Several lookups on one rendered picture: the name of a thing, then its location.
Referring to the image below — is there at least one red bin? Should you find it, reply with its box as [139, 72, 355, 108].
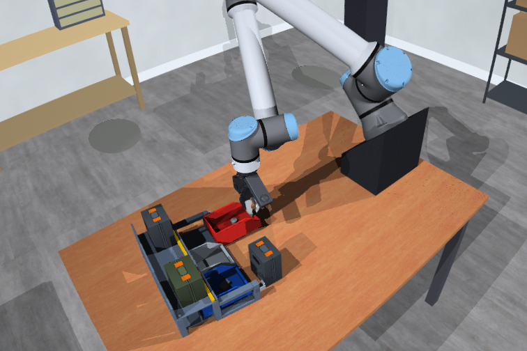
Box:
[204, 202, 260, 246]

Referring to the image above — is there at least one yellow flat bar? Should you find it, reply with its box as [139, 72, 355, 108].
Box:
[173, 229, 215, 302]

